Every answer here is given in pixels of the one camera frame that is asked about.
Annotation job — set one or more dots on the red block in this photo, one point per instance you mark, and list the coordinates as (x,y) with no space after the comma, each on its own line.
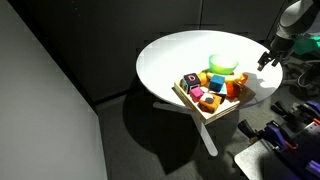
(233,90)

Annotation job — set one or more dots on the yellow ball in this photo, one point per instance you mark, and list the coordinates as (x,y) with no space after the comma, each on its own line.
(203,79)

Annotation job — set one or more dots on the wooden tray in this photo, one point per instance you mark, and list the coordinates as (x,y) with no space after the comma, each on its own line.
(213,116)

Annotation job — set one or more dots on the orange block with grey circle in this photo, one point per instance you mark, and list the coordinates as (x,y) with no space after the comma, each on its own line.
(210,102)

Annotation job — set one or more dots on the teal camera mount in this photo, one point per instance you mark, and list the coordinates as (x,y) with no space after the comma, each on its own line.
(306,45)

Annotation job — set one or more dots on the blue block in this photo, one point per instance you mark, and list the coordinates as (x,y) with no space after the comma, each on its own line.
(217,83)

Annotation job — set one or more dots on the green translucent bowl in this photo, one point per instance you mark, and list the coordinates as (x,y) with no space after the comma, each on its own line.
(223,66)

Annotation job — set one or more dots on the pink block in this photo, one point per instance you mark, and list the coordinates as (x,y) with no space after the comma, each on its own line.
(196,94)

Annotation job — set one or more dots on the yellow toy banana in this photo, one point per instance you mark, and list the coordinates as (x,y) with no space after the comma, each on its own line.
(231,78)

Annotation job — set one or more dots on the white table legs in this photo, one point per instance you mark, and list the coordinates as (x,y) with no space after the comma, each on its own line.
(203,136)

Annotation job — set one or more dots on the grey base plate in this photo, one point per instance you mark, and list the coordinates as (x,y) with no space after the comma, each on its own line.
(256,163)

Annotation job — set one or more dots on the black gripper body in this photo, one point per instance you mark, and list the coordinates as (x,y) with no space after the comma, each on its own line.
(274,55)

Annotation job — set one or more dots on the black letter block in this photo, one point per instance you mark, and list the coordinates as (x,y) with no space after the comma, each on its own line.
(191,81)

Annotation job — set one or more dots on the plain orange block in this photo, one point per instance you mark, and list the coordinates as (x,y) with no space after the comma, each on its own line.
(244,79)

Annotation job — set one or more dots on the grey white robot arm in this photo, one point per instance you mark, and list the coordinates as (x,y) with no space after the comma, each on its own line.
(296,18)

